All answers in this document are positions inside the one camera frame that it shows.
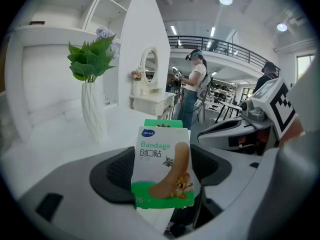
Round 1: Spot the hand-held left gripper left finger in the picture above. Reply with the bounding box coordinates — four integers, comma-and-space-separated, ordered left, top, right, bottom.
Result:
15, 145, 166, 240

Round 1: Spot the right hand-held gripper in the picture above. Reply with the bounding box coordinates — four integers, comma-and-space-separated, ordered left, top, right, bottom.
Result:
196, 77, 298, 156

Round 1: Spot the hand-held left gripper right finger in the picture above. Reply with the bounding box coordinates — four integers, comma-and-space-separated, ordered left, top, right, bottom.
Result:
189, 136, 320, 240

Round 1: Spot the small green white box item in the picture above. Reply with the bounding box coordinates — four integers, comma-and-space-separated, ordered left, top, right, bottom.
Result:
130, 118, 195, 209

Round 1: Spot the white desk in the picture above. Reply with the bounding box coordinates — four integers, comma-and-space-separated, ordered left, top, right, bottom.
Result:
0, 105, 193, 237

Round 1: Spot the white work table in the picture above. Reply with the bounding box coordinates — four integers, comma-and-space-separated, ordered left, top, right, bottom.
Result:
204, 100, 243, 124

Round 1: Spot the storage rack with equipment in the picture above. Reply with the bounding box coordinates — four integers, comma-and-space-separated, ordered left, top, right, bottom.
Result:
209, 78, 241, 104

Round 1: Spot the white ribbed vase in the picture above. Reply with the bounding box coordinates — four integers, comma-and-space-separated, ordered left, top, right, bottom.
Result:
81, 81, 109, 144

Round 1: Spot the white ornate dressing table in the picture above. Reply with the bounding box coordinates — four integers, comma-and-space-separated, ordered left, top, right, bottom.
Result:
128, 91, 177, 121

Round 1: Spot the black balcony railing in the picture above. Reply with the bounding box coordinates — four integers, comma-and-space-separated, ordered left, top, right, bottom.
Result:
167, 35, 281, 73

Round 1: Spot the small white vase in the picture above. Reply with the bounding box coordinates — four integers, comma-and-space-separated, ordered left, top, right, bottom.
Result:
132, 80, 142, 96

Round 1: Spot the white oval vanity mirror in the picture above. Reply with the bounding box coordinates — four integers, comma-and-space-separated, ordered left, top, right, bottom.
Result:
139, 46, 162, 96

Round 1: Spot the pink flower bouquet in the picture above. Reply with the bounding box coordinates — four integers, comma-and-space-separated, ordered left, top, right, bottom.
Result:
130, 66, 146, 82

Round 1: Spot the window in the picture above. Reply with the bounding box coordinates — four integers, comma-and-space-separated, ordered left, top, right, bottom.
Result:
295, 53, 316, 84

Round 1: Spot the green artificial leafy plant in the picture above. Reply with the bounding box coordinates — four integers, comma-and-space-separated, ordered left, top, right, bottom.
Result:
66, 33, 117, 84

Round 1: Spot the pale purple artificial flower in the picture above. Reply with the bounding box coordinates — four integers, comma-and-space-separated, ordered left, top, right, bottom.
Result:
95, 26, 121, 59

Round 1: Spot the white shelf unit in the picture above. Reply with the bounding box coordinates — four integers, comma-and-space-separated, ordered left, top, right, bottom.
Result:
4, 0, 171, 145

